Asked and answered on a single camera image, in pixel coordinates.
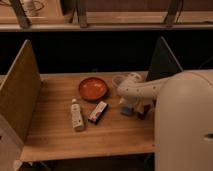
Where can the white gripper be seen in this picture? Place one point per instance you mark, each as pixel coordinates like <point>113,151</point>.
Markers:
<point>140,106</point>

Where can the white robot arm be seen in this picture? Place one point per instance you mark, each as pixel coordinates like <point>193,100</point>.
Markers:
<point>183,124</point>

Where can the orange ceramic bowl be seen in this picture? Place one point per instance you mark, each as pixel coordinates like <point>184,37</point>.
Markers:
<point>92,88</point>

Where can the blue sponge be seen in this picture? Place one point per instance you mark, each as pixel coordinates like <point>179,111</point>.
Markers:
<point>127,111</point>

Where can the right dark side panel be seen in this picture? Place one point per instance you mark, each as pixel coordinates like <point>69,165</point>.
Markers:
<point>163,63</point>

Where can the small red white box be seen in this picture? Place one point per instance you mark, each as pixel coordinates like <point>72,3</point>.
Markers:
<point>97,112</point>

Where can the white squeeze bottle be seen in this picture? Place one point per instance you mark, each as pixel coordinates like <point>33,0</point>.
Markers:
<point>77,117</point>

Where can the left wooden side panel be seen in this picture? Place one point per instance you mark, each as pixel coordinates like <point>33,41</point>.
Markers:
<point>19,90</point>

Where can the white container on shelf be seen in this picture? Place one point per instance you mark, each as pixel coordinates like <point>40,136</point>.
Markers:
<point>30,8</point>

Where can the background wooden shelf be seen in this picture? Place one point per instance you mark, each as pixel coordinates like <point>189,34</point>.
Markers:
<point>110,15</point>

